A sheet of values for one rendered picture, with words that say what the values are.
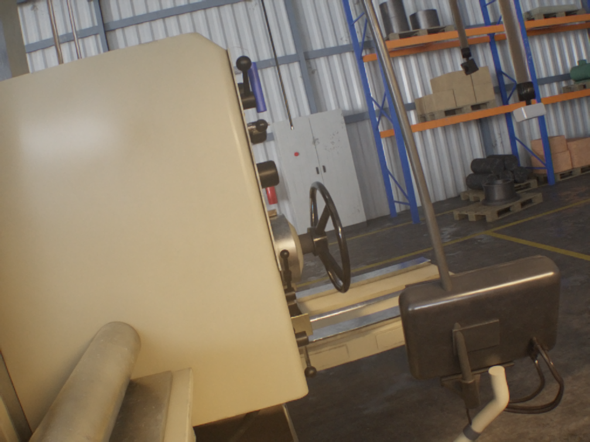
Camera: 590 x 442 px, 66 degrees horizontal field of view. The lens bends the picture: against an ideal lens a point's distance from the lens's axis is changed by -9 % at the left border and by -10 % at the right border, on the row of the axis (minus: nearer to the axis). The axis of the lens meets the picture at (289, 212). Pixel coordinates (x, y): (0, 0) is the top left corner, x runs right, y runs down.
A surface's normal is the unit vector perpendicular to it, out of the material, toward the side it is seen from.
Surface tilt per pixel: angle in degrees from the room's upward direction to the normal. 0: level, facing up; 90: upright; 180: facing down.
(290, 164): 90
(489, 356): 109
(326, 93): 90
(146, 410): 0
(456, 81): 90
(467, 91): 90
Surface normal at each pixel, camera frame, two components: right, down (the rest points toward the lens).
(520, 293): -0.01, 0.46
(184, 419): -0.22, -0.97
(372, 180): 0.16, 0.09
